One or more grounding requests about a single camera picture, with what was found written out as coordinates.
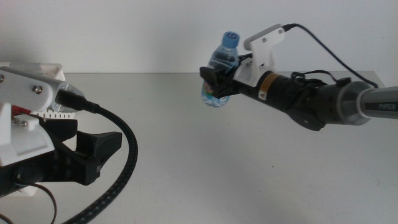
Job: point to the clear water bottle blue cap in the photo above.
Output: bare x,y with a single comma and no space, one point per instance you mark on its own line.
224,56

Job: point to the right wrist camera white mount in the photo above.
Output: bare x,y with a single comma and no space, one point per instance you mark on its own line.
261,49

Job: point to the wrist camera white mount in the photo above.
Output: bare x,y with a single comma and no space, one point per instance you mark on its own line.
25,90
261,49

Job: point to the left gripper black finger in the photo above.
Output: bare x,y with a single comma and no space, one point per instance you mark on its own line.
62,129
99,144

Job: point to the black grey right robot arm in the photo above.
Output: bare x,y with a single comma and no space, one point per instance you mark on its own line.
351,102

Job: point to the white perforated plastic basket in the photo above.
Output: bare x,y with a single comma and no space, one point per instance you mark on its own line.
46,69

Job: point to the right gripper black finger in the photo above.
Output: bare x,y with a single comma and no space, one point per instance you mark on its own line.
210,76
245,58

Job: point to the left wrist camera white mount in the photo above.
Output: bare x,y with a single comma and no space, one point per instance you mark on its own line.
25,90

